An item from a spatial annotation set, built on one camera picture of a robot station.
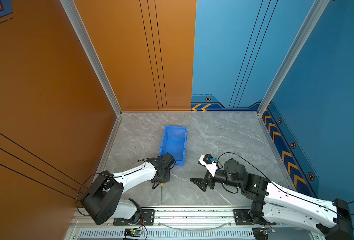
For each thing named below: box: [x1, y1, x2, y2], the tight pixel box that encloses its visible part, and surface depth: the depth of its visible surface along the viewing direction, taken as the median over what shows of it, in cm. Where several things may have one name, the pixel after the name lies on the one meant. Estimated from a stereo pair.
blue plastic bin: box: [159, 126, 188, 166], surface depth 104 cm
